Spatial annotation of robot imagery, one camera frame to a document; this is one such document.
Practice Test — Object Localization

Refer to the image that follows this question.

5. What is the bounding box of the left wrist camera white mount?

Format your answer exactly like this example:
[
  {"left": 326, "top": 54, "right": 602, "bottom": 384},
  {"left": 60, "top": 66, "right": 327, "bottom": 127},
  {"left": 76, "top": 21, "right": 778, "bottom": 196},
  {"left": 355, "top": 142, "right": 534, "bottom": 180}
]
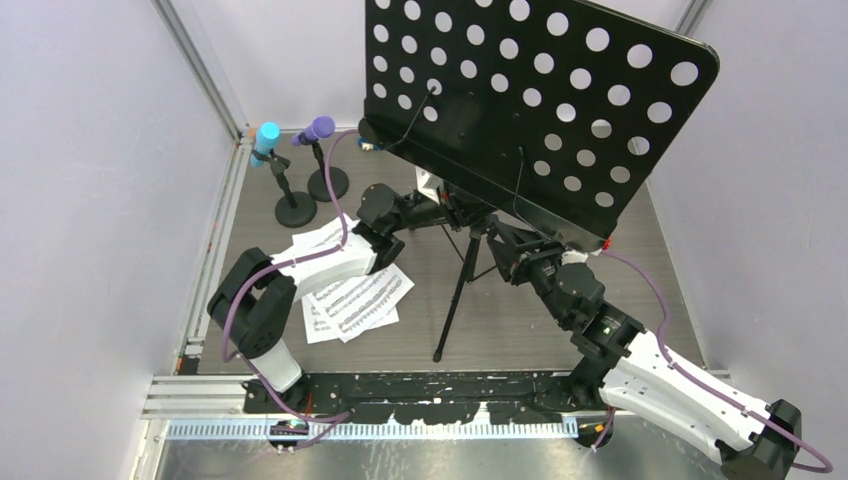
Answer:
[{"left": 415, "top": 166, "right": 442, "bottom": 203}]

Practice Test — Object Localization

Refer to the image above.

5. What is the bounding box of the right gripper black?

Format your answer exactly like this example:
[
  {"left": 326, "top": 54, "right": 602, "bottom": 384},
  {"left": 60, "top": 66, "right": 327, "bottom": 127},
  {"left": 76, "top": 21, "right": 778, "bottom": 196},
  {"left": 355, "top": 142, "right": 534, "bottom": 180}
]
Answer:
[{"left": 487, "top": 222, "right": 572, "bottom": 329}]

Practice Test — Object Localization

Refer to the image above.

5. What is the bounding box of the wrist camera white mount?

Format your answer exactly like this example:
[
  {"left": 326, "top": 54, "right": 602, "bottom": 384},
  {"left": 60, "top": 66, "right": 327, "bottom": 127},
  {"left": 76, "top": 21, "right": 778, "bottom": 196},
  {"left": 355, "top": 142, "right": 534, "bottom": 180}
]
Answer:
[
  {"left": 415, "top": 166, "right": 442, "bottom": 203},
  {"left": 560, "top": 247, "right": 605, "bottom": 265}
]

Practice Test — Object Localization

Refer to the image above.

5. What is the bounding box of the sheet music page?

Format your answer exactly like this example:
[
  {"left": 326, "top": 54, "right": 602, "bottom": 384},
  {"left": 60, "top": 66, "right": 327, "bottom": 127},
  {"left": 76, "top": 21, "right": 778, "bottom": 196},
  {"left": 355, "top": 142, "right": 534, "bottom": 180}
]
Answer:
[
  {"left": 301, "top": 296, "right": 400, "bottom": 344},
  {"left": 291, "top": 213, "right": 415, "bottom": 344}
]

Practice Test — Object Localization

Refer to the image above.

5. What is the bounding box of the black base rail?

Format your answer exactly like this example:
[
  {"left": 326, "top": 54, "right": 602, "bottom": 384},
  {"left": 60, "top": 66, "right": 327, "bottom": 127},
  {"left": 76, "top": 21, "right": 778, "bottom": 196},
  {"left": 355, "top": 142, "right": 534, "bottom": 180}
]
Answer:
[{"left": 241, "top": 370, "right": 623, "bottom": 426}]

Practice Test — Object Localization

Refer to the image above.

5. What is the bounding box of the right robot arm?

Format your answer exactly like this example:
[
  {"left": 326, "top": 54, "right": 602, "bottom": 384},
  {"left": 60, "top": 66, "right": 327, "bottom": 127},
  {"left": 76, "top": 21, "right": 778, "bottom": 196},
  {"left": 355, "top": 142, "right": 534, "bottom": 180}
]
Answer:
[{"left": 487, "top": 221, "right": 801, "bottom": 479}]

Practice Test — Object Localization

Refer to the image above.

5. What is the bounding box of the colourful toy block behind stand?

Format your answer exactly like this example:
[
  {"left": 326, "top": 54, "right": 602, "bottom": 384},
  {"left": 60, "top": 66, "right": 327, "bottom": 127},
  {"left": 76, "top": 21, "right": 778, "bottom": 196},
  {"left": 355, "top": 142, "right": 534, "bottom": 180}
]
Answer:
[{"left": 358, "top": 137, "right": 380, "bottom": 151}]

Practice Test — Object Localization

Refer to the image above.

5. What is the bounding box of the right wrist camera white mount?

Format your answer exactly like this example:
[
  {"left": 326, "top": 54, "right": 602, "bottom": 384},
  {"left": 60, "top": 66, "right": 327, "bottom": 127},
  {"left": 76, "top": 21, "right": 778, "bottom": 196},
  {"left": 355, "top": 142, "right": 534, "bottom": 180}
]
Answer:
[{"left": 560, "top": 247, "right": 605, "bottom": 265}]

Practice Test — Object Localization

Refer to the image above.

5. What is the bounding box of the blue toy microphone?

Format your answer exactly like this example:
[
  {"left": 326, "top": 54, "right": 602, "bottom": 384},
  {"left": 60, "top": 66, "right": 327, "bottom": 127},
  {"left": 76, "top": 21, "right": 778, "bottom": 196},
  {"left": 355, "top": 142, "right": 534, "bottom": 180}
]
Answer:
[{"left": 250, "top": 122, "right": 281, "bottom": 168}]

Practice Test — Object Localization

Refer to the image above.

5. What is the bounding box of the black microphone stand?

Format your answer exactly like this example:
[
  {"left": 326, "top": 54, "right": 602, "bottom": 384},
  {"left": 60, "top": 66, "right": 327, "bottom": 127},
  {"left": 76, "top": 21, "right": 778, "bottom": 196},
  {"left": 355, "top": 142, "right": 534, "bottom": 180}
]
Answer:
[{"left": 252, "top": 149, "right": 317, "bottom": 228}]

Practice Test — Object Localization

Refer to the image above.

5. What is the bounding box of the black music stand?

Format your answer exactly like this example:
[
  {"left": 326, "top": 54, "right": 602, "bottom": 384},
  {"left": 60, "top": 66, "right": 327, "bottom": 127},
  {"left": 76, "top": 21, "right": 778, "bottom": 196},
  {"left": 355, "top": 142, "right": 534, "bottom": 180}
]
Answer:
[{"left": 357, "top": 0, "right": 721, "bottom": 364}]

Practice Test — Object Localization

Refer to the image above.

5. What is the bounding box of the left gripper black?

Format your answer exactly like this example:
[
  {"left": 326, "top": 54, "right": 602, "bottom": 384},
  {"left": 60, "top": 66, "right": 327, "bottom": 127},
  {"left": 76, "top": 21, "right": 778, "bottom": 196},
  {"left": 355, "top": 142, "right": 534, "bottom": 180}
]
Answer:
[{"left": 387, "top": 165, "right": 506, "bottom": 235}]

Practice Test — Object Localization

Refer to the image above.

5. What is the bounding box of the purple toy microphone on stand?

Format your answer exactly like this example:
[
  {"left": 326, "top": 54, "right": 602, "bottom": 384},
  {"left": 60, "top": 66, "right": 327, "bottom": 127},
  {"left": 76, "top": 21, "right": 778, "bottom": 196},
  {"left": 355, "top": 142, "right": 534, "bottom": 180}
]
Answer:
[{"left": 290, "top": 115, "right": 350, "bottom": 203}]

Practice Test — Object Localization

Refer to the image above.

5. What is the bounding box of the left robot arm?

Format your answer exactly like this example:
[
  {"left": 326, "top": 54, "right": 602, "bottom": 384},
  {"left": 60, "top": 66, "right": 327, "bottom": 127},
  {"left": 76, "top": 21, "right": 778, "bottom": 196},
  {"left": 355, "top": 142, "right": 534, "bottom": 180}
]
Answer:
[{"left": 206, "top": 183, "right": 495, "bottom": 414}]

